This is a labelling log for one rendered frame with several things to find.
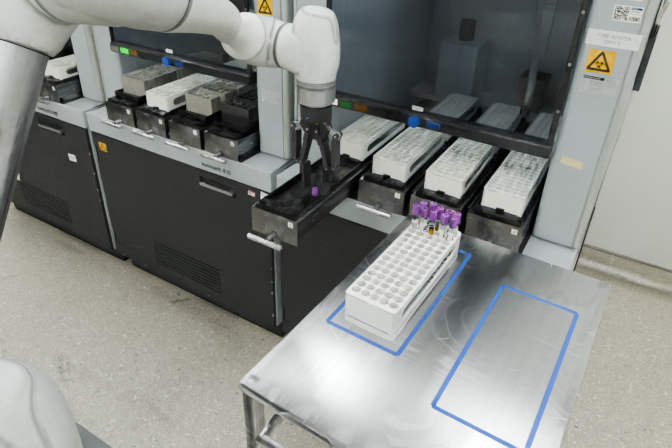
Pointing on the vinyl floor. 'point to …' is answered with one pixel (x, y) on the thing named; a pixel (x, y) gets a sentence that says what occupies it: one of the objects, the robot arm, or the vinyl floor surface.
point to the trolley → (438, 360)
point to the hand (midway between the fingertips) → (315, 178)
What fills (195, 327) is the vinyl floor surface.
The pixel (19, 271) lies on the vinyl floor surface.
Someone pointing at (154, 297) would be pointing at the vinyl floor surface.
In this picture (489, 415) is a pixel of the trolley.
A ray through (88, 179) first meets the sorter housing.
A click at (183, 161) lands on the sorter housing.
